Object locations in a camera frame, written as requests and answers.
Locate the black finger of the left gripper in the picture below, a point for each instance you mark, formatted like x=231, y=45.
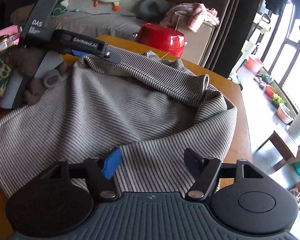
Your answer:
x=109, y=56

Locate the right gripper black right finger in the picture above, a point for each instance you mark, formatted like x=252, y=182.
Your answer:
x=205, y=173

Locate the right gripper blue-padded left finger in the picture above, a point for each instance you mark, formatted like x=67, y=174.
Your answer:
x=99, y=173

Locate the striped grey knit garment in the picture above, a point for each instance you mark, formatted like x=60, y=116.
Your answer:
x=149, y=109

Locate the pink clothes pile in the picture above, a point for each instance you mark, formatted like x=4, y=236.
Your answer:
x=195, y=13

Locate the left hand brown glove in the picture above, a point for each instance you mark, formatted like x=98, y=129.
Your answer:
x=34, y=72

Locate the glass jar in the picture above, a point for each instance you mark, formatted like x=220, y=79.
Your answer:
x=5, y=42

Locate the grey sofa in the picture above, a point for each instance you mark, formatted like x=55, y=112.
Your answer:
x=80, y=16

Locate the grey neck pillow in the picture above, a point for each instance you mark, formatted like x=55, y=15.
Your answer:
x=153, y=10

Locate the small wooden stool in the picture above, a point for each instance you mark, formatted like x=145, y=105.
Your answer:
x=285, y=145

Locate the beige laundry box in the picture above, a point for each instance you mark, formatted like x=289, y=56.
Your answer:
x=197, y=43

